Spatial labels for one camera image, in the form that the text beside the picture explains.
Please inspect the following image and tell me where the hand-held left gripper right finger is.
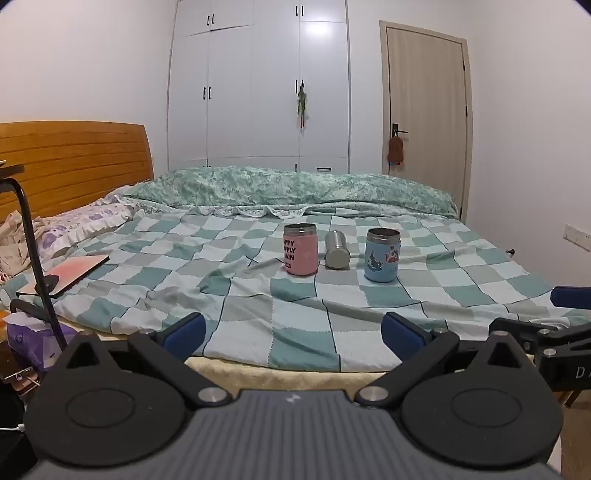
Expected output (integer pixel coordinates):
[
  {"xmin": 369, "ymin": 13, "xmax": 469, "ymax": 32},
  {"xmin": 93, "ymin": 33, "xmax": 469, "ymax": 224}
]
[{"xmin": 356, "ymin": 311, "xmax": 532, "ymax": 409}]

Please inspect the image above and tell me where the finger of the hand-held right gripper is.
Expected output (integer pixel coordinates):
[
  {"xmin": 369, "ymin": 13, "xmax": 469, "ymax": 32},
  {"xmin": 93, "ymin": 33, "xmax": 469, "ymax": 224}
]
[
  {"xmin": 551, "ymin": 285, "xmax": 591, "ymax": 309},
  {"xmin": 488, "ymin": 316, "xmax": 591, "ymax": 355}
]

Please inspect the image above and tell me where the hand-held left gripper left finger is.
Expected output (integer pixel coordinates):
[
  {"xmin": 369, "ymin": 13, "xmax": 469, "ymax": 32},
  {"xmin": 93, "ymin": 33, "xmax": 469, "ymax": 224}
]
[{"xmin": 60, "ymin": 312, "xmax": 232, "ymax": 409}]

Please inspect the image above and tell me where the silver steel cup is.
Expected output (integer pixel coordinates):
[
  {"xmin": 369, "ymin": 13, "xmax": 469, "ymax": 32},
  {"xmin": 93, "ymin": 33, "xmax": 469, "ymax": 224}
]
[{"xmin": 324, "ymin": 230, "xmax": 352, "ymax": 270}]

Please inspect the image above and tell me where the blue cartoon cup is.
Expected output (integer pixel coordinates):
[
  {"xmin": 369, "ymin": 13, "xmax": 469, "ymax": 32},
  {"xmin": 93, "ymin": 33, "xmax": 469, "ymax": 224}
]
[{"xmin": 364, "ymin": 227, "xmax": 402, "ymax": 284}]

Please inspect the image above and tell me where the pink cup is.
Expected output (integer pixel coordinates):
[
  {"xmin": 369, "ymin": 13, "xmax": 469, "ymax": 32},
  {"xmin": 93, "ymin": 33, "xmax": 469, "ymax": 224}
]
[{"xmin": 283, "ymin": 223, "xmax": 320, "ymax": 277}]

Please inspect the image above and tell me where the green checked blanket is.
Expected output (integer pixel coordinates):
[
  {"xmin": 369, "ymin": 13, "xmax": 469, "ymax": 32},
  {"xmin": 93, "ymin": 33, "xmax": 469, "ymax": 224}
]
[{"xmin": 28, "ymin": 203, "xmax": 591, "ymax": 373}]

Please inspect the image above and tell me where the pink flat notebook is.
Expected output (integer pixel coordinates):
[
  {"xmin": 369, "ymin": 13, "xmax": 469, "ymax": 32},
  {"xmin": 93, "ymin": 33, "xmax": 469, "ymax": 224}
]
[{"xmin": 16, "ymin": 255, "xmax": 110, "ymax": 299}]

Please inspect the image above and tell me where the purple floral pillow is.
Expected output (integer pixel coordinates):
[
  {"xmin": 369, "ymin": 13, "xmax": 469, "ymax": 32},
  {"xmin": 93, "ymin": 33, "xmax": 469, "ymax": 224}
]
[{"xmin": 34, "ymin": 194, "xmax": 140, "ymax": 265}]

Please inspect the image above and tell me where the purple plastic bag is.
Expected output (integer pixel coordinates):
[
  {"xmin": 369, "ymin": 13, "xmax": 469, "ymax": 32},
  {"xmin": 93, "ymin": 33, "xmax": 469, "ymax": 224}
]
[{"xmin": 6, "ymin": 318, "xmax": 77, "ymax": 373}]

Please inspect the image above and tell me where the green floral quilt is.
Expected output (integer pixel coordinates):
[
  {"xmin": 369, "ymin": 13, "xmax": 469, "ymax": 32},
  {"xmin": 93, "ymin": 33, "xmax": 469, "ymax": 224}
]
[{"xmin": 122, "ymin": 166, "xmax": 461, "ymax": 220}]

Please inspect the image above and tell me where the black side table stand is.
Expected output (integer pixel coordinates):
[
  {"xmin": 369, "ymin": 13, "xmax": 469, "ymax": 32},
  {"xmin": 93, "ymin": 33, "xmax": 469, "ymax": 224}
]
[{"xmin": 0, "ymin": 164, "xmax": 70, "ymax": 352}]

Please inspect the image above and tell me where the wooden headboard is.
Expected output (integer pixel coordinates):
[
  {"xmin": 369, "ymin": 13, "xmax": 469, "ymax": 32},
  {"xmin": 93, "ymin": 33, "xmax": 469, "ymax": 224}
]
[{"xmin": 0, "ymin": 121, "xmax": 155, "ymax": 220}]

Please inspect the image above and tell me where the white wardrobe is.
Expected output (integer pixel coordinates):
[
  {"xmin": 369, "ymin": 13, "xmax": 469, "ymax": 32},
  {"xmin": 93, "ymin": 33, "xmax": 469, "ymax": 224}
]
[{"xmin": 167, "ymin": 0, "xmax": 351, "ymax": 174}]

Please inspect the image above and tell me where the green hanging ornament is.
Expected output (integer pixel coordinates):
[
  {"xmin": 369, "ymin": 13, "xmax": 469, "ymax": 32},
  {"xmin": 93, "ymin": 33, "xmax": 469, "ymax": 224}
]
[{"xmin": 295, "ymin": 83, "xmax": 310, "ymax": 131}]

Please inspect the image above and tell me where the beige door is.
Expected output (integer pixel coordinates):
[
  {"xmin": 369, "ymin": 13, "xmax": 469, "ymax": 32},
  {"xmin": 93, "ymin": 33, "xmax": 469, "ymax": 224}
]
[{"xmin": 379, "ymin": 20, "xmax": 474, "ymax": 223}]

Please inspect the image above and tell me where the wall socket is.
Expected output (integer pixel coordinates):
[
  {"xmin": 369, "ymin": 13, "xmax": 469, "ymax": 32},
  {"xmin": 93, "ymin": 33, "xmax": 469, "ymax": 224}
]
[{"xmin": 564, "ymin": 223, "xmax": 591, "ymax": 253}]

